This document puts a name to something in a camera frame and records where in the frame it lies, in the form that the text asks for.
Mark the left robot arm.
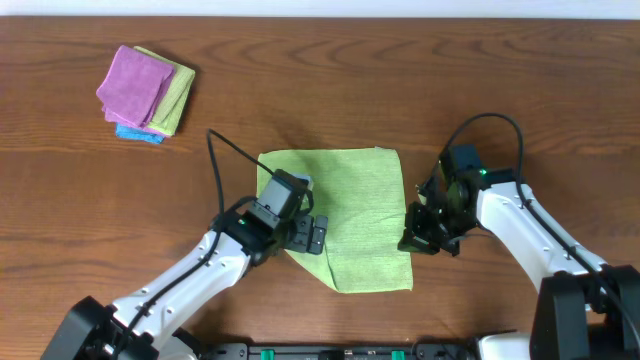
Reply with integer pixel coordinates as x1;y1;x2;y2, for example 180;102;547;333
43;210;328;359

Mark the blue folded cloth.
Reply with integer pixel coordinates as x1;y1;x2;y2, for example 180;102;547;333
115;123;165;144

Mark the green folded cloth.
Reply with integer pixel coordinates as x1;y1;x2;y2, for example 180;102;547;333
134;46;195;137

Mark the purple folded cloth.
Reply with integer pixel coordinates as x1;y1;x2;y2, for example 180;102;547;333
96;46;175;129

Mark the light green microfiber cloth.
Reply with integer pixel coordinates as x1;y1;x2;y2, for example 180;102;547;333
258;147;413;294

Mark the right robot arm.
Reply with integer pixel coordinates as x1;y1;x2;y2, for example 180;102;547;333
398;166;639;359

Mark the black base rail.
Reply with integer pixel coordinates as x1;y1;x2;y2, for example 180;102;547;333
200;343;479;360

